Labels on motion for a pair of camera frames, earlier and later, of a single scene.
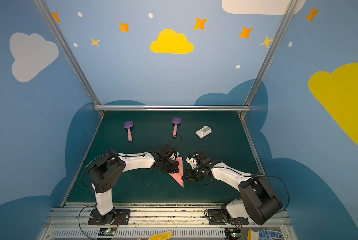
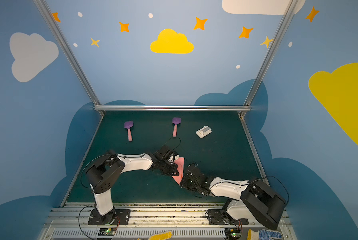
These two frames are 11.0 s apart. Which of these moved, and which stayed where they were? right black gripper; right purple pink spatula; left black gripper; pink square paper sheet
Moved: right black gripper
Stayed: right purple pink spatula; left black gripper; pink square paper sheet
